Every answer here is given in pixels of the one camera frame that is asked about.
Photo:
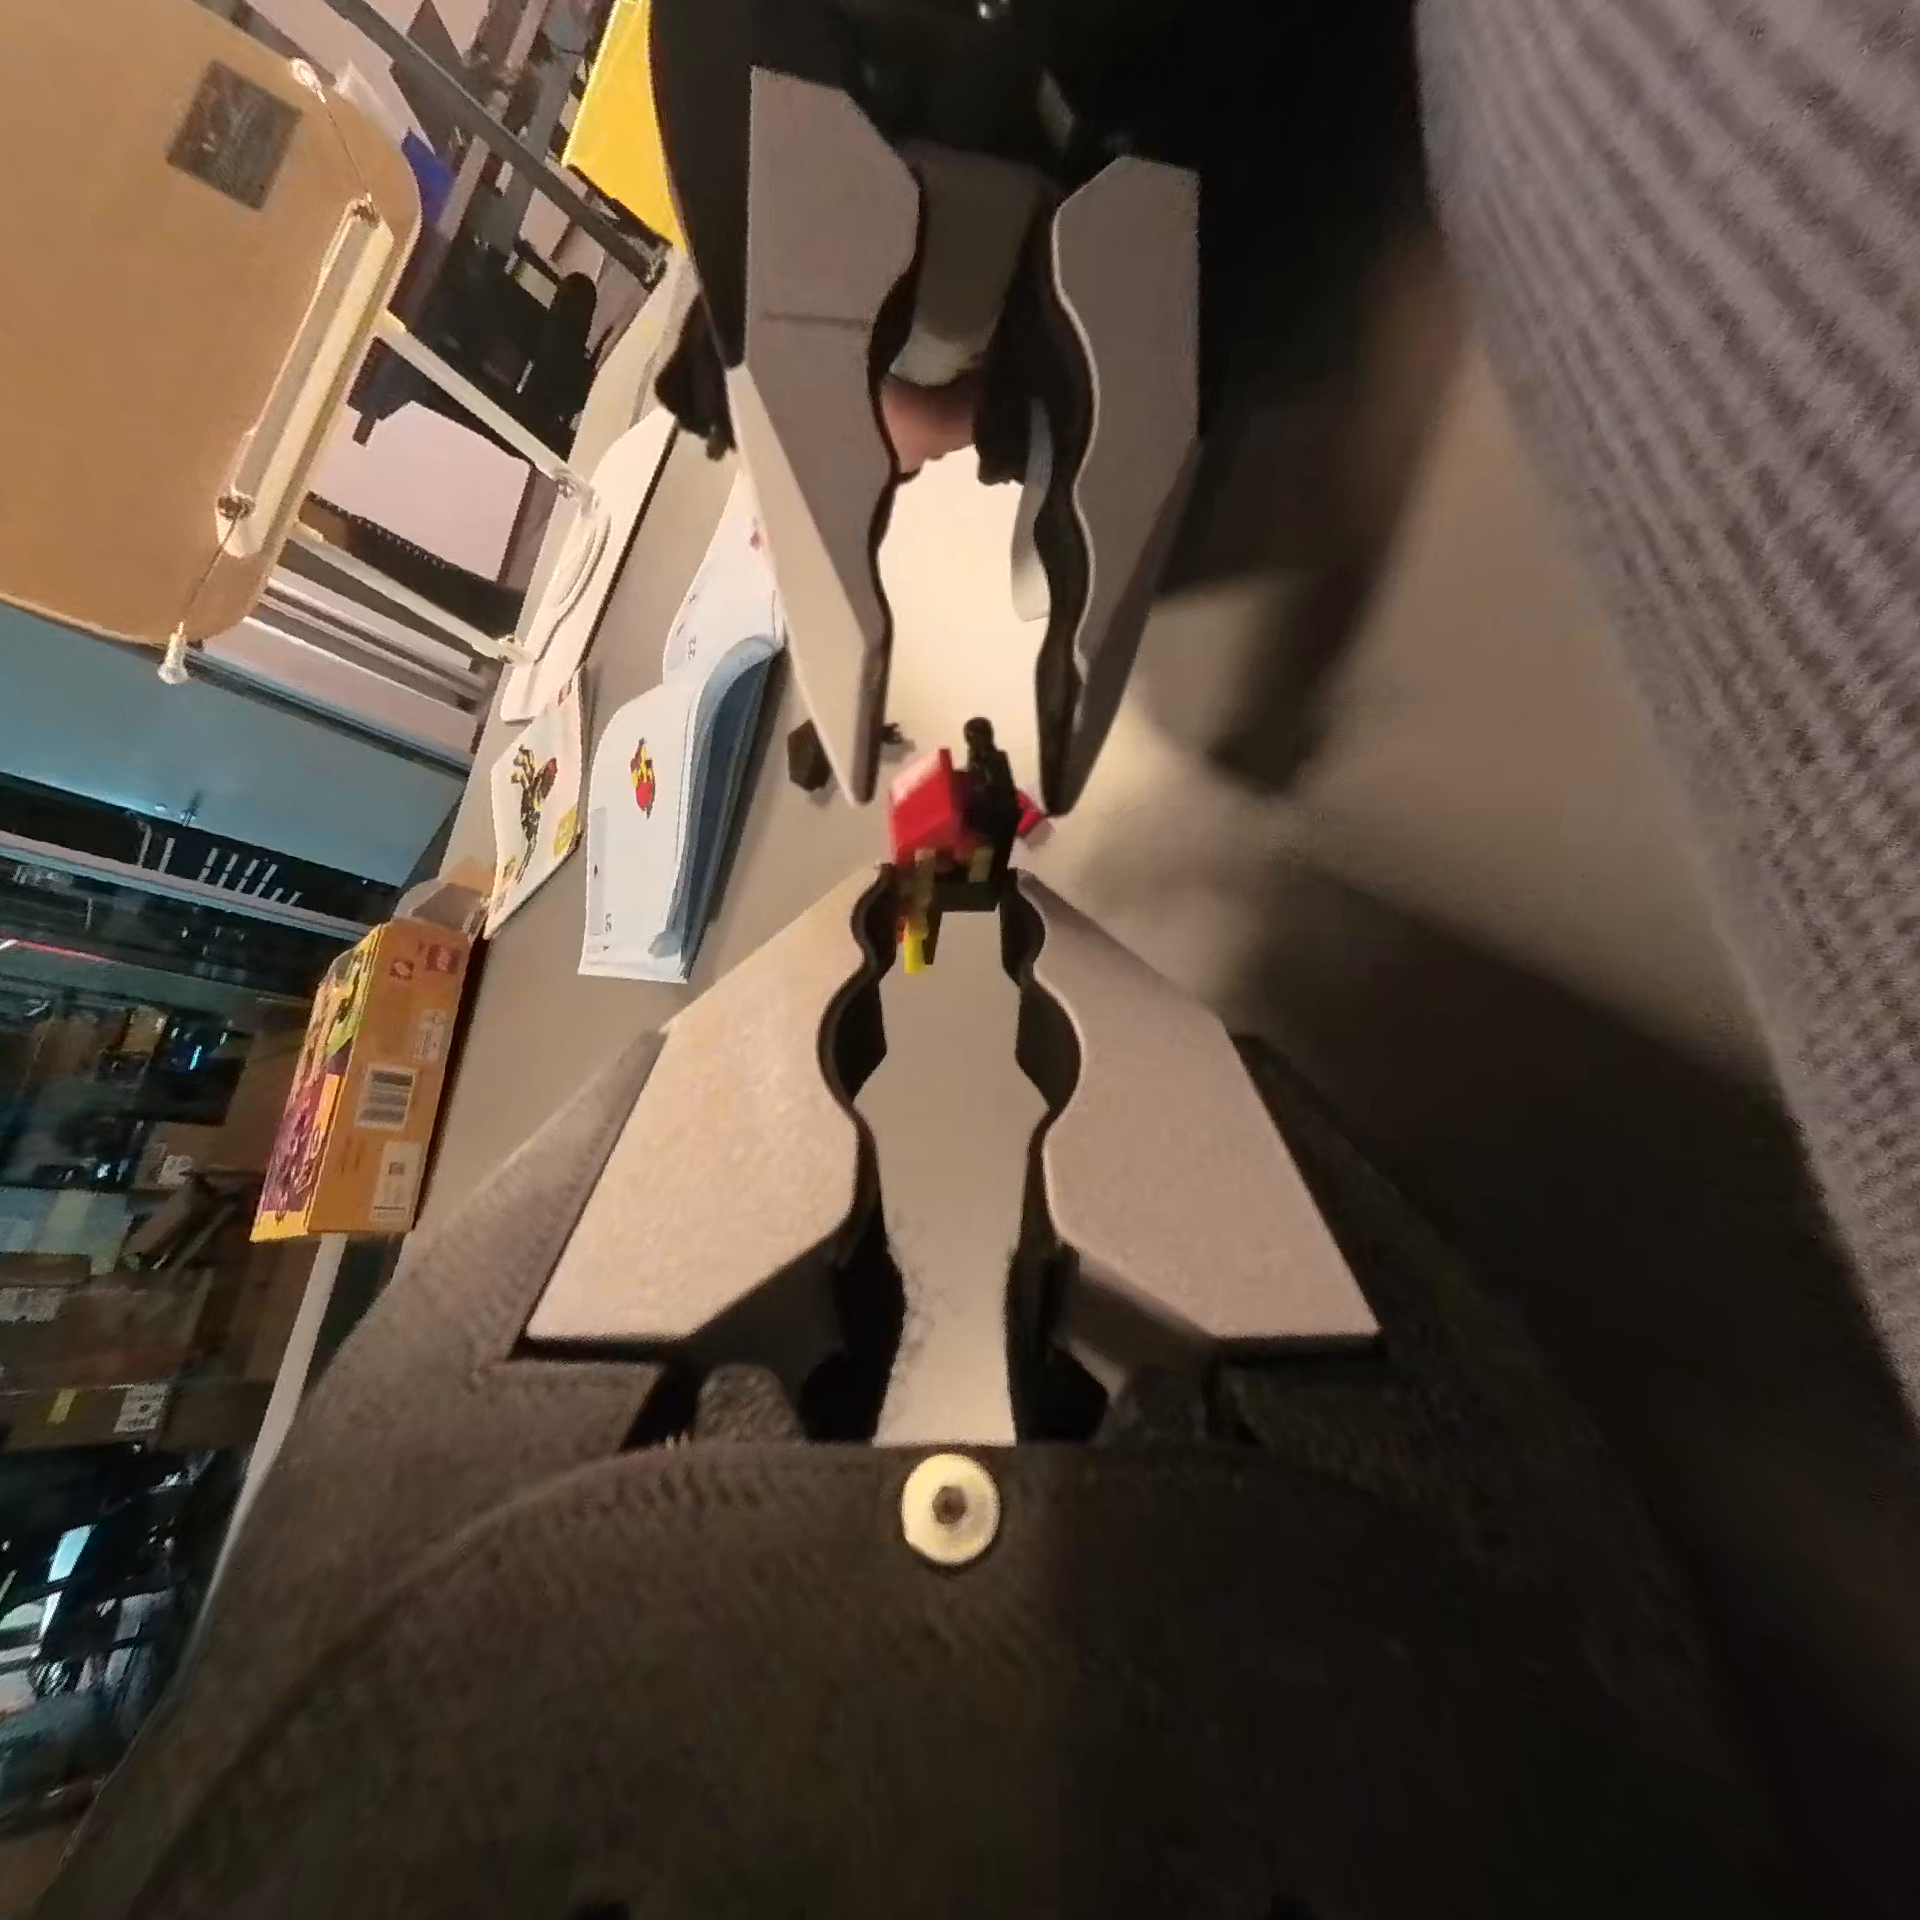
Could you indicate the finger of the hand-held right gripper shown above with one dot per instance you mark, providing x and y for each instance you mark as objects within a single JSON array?
[
  {"x": 812, "y": 301},
  {"x": 1147, "y": 331}
]

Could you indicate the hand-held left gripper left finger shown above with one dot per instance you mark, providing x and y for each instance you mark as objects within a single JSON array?
[{"x": 689, "y": 1198}]

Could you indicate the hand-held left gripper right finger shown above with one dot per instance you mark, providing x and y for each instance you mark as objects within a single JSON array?
[{"x": 1217, "y": 1198}]

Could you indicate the yellow plastic bin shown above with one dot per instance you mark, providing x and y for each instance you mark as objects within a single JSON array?
[{"x": 623, "y": 120}]

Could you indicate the red yellow lego model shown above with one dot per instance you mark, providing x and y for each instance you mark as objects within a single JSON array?
[{"x": 931, "y": 812}]

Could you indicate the person's right forearm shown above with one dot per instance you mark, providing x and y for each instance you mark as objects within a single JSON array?
[{"x": 1322, "y": 225}]

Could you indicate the orange cardboard lego box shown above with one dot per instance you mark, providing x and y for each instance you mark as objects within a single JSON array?
[{"x": 390, "y": 1049}]

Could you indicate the angular black lego piece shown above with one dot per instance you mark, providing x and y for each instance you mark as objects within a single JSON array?
[{"x": 808, "y": 756}]

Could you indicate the person's right hand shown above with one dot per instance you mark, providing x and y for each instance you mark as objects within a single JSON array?
[{"x": 931, "y": 419}]

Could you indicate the open instruction booklet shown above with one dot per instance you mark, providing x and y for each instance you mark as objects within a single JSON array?
[{"x": 646, "y": 839}]

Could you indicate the white instruction leaflet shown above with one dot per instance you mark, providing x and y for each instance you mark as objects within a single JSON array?
[{"x": 535, "y": 812}]

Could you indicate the person's grey sweater torso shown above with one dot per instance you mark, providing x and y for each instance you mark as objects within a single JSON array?
[{"x": 1726, "y": 450}]

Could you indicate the wooden book stand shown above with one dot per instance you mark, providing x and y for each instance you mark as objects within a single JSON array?
[{"x": 153, "y": 301}]

